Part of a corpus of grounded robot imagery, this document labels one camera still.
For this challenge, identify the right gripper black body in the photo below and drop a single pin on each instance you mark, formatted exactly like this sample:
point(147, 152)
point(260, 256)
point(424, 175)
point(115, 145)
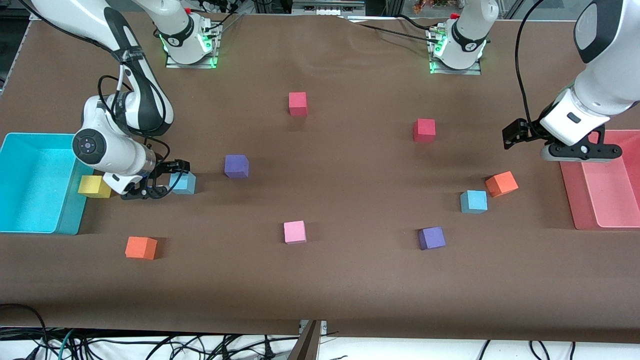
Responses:
point(161, 170)

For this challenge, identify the light blue foam cube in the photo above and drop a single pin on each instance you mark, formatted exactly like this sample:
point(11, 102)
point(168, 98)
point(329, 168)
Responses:
point(184, 184)
point(472, 201)

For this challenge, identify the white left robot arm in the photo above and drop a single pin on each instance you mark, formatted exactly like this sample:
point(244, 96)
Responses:
point(600, 85)

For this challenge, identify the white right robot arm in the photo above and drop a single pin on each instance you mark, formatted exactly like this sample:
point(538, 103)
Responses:
point(107, 155)

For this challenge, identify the orange foam cube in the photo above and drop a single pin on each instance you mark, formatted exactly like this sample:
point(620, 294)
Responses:
point(139, 247)
point(501, 183)

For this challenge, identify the purple foam cube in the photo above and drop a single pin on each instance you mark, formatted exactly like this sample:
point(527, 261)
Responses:
point(235, 165)
point(431, 237)

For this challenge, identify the yellow foam cube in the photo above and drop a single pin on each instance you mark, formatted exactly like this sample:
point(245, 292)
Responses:
point(90, 186)

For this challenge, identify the red foam cube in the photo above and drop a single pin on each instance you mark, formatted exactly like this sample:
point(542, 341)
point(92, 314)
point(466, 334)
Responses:
point(297, 101)
point(425, 128)

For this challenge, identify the pink plastic bin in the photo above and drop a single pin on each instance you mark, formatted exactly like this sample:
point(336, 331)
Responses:
point(607, 195)

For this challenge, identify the cyan plastic bin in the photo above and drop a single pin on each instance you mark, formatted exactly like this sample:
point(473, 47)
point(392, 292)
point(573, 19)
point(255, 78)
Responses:
point(30, 190)

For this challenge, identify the pink foam cube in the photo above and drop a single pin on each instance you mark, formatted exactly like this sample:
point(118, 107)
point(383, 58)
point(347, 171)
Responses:
point(294, 231)

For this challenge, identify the brown table cover mat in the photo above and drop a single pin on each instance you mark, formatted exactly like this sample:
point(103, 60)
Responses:
point(350, 280)

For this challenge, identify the grey metal bar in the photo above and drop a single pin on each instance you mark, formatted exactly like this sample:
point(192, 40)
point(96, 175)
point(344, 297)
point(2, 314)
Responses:
point(306, 347)

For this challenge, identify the grey electronics box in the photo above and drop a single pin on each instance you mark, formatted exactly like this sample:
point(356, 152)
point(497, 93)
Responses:
point(327, 7)

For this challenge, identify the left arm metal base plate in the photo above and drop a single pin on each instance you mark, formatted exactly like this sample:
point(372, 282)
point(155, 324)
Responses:
point(470, 71)

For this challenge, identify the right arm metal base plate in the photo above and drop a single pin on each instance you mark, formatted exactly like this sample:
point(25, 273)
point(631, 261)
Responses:
point(175, 65)

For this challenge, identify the small metal bracket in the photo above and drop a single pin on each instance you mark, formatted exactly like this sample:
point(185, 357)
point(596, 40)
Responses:
point(323, 326)

